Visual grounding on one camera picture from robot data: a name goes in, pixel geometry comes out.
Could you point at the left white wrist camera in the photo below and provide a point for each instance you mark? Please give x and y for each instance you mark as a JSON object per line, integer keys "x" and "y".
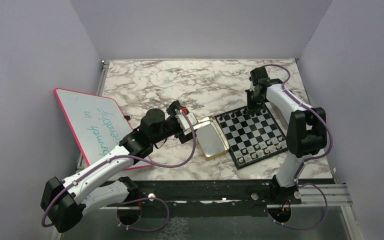
{"x": 186, "y": 119}

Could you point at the gold metal tin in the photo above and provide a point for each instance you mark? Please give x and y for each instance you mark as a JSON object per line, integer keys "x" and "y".
{"x": 211, "y": 139}

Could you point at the red framed whiteboard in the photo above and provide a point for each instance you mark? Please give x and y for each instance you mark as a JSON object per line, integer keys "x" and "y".
{"x": 96, "y": 122}

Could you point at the black table front rail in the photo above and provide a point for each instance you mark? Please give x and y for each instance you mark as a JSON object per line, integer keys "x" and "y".
{"x": 191, "y": 198}

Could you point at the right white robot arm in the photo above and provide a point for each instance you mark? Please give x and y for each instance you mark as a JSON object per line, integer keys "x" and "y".
{"x": 306, "y": 132}

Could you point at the white box of black pieces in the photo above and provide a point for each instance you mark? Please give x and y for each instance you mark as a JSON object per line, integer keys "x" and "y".
{"x": 280, "y": 115}

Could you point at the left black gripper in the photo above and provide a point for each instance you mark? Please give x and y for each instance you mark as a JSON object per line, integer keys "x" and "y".
{"x": 174, "y": 109}

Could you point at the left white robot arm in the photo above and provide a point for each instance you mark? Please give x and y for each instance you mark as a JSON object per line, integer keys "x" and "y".
{"x": 64, "y": 202}

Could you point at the black white chessboard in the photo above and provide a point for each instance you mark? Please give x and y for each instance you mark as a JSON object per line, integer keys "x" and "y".
{"x": 253, "y": 132}

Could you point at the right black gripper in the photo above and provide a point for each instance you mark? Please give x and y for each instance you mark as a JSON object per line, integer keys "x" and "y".
{"x": 251, "y": 108}

